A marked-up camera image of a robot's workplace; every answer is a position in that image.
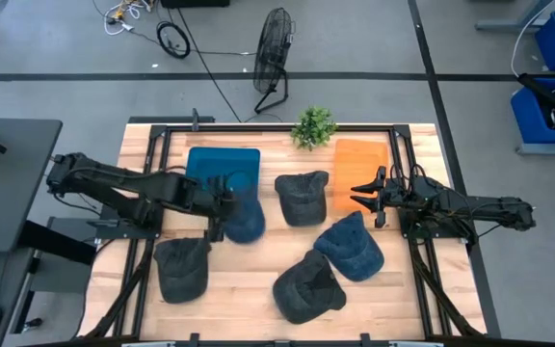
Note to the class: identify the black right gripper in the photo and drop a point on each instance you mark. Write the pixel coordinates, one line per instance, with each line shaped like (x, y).
(390, 195)

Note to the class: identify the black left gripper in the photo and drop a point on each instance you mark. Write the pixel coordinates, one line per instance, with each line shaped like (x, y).
(217, 207)

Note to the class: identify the blue denim cap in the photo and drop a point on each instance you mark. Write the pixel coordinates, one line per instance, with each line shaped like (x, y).
(350, 248)
(249, 219)

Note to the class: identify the dark grey cap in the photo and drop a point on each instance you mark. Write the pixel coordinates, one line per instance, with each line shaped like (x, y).
(309, 291)
(181, 272)
(301, 200)

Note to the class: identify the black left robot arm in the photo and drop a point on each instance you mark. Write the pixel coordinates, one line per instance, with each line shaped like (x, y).
(113, 178)

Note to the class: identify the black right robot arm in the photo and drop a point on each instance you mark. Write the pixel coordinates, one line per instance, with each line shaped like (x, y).
(475, 205)

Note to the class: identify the orange plastic tray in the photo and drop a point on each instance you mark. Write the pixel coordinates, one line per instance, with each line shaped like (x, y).
(359, 164)

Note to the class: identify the blue plastic tray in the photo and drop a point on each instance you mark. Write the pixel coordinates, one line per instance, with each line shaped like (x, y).
(207, 164)

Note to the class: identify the small green potted plant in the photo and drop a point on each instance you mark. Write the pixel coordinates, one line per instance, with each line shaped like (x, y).
(313, 127)

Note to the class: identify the black bar behind table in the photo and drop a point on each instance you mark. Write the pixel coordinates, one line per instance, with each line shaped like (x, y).
(162, 119)

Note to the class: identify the black floor fan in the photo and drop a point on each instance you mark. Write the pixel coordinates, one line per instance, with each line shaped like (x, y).
(272, 48)

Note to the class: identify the large blue storage bin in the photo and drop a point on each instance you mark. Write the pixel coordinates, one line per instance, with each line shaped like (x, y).
(528, 118)

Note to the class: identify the black box on floor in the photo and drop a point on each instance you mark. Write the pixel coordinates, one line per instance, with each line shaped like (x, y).
(195, 3)

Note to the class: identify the black bar over bin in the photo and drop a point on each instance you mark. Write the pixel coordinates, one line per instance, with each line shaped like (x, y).
(545, 94)

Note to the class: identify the grey metal table leg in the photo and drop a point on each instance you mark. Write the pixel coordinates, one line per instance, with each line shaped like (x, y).
(499, 24)

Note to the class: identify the dark grey desk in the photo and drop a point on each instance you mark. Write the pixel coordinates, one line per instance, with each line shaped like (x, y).
(7, 193)

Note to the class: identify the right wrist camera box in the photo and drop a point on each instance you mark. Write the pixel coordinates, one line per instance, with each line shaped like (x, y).
(380, 220)

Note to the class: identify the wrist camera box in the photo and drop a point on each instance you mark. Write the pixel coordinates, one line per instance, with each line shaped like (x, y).
(215, 235)
(380, 220)

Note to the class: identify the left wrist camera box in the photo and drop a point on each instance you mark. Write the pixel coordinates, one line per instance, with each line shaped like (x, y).
(215, 235)

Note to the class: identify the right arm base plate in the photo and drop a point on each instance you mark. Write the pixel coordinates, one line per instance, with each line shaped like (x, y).
(446, 231)

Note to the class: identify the black camera post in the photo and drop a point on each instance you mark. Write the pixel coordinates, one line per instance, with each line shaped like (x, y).
(194, 119)

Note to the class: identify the black aluminium table frame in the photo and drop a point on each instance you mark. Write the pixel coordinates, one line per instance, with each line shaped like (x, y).
(277, 127)

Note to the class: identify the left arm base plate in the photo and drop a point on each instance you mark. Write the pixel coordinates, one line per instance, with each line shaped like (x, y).
(123, 232)

